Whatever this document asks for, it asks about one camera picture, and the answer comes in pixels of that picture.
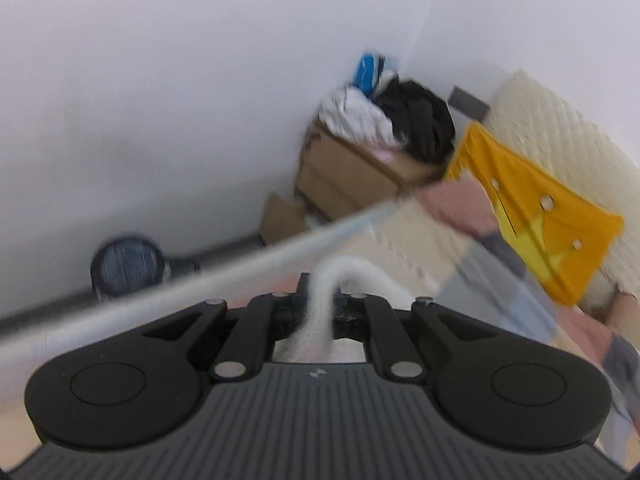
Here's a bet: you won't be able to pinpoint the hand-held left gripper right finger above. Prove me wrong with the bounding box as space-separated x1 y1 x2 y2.
331 287 506 383

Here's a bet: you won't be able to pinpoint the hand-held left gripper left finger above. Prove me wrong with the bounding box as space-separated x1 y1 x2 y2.
140 272 316 381

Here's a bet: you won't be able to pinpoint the cream striped sweater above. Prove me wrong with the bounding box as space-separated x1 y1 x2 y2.
272 256 416 363

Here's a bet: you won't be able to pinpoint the white crumpled clothes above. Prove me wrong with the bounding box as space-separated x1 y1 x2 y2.
319 85 406 150

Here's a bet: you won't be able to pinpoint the black crumpled clothes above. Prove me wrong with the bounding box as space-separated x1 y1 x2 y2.
375 79 457 163

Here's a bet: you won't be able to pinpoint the flat cardboard piece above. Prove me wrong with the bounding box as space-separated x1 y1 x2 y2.
260 194 307 247

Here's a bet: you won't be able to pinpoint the cardboard box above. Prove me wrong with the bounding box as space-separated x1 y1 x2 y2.
295 120 446 221

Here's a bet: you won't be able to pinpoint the patchwork checked quilt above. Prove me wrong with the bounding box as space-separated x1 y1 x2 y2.
190 177 640 436

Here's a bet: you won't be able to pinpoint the dark round appliance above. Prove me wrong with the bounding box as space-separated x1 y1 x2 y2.
90 234 201 302

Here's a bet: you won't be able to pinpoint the yellow crown pillow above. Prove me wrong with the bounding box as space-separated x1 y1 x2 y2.
444 121 626 307

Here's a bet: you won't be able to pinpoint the blue plastic bottle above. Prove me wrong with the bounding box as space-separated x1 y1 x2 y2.
354 52 398 96

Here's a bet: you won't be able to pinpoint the beige pillow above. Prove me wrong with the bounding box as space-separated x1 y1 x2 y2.
607 290 640 331

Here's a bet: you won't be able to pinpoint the cream quilted headboard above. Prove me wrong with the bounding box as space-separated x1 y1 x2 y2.
480 67 640 311

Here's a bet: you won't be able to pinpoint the grey wall switch plate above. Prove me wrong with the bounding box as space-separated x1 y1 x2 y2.
448 86 490 122

